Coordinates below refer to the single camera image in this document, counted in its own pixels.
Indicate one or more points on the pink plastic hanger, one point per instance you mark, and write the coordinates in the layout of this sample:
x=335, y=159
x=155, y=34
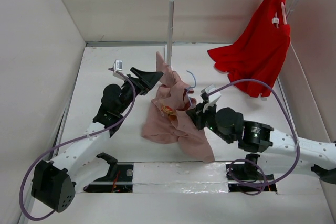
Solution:
x=283, y=14

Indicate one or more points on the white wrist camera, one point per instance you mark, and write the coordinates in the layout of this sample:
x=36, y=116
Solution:
x=117, y=70
x=210, y=97

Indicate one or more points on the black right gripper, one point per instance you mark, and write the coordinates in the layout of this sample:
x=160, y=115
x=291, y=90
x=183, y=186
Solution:
x=197, y=115

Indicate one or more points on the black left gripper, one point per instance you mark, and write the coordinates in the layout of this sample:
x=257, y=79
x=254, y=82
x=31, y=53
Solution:
x=149, y=80

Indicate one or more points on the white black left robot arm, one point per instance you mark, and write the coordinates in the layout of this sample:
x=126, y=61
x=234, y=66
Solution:
x=56, y=182

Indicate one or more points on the pink printed t shirt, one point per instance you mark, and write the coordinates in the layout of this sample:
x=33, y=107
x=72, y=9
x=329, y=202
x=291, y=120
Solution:
x=167, y=121

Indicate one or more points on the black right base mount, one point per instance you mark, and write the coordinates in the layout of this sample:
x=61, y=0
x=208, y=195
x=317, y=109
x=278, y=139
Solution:
x=246, y=172

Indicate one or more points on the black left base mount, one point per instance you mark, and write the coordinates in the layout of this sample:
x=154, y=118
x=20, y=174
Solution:
x=117, y=179

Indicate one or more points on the lavender wire hanger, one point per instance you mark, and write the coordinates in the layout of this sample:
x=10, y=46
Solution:
x=190, y=88

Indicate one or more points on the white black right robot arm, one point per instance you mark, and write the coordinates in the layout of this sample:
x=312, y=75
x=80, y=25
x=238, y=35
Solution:
x=253, y=137

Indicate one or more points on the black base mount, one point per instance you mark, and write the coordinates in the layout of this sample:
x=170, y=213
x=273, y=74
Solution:
x=246, y=172
x=117, y=179

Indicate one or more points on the red t shirt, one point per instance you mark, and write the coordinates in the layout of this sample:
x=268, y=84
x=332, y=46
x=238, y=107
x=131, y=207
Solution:
x=259, y=52

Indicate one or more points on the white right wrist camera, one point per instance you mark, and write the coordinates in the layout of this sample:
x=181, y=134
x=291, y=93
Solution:
x=210, y=97

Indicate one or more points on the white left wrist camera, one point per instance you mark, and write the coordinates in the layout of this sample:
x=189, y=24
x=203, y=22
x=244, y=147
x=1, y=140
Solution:
x=117, y=70

